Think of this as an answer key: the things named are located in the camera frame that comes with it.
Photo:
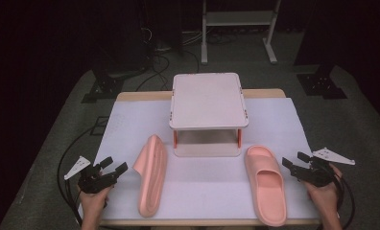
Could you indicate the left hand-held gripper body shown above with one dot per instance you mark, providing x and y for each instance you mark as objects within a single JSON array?
[{"x": 93, "y": 182}]

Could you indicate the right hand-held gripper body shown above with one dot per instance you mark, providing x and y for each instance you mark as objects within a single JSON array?
[{"x": 319, "y": 174}]

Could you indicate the pink slipper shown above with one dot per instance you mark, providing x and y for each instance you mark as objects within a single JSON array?
[
  {"x": 268, "y": 198},
  {"x": 153, "y": 179}
]

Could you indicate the white shoe rack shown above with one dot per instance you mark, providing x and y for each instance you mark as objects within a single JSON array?
[{"x": 207, "y": 102}]

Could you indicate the person's left hand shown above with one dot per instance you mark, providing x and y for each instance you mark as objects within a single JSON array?
[{"x": 93, "y": 201}]

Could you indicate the person's right hand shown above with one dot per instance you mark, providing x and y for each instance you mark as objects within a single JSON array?
[{"x": 324, "y": 198}]

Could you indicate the black stand base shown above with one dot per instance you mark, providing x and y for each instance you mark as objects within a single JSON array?
[
  {"x": 105, "y": 86},
  {"x": 319, "y": 84}
]

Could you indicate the pale lavender table mat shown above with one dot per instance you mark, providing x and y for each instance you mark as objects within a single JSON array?
[{"x": 210, "y": 191}]

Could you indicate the white metal stand frame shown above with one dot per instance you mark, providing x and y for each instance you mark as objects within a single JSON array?
[{"x": 236, "y": 18}]

